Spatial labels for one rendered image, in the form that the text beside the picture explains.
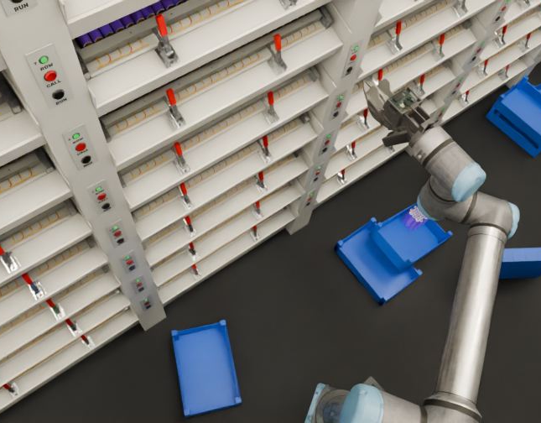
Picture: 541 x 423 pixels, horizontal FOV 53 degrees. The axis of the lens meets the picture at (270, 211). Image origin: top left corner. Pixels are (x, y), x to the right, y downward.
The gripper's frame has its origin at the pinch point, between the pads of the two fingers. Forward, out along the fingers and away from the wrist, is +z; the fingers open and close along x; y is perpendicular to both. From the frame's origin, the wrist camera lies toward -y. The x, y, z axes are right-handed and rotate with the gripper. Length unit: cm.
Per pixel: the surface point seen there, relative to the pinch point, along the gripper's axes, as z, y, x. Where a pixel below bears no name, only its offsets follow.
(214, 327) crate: -7, -100, 53
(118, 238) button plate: 7, -18, 70
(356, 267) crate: -20, -95, -7
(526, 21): 12, -44, -109
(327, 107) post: 7.3, -13.6, 4.1
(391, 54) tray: 8.5, -7.2, -18.8
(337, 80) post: 7.4, -2.5, 3.1
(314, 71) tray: 12.9, -2.8, 6.2
